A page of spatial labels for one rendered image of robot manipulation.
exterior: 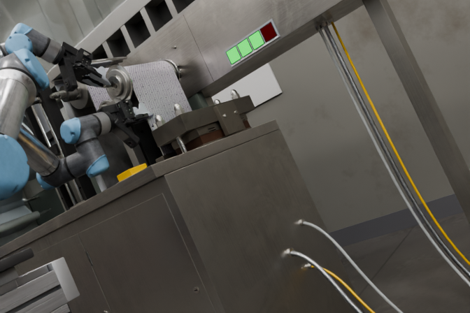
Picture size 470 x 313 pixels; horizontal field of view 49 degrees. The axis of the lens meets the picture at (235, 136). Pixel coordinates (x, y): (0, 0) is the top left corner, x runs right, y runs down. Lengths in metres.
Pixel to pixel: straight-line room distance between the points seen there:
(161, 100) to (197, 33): 0.32
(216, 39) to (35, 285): 1.22
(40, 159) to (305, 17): 0.96
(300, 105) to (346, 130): 0.36
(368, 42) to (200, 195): 2.02
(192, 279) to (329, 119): 2.14
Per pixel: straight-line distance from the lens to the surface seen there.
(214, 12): 2.04
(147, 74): 1.98
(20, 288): 1.14
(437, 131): 1.87
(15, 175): 1.07
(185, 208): 1.51
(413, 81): 1.86
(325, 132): 3.52
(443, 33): 3.22
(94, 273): 1.92
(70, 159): 1.70
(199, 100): 2.14
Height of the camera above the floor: 0.79
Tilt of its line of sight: 3 degrees up
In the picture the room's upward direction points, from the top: 25 degrees counter-clockwise
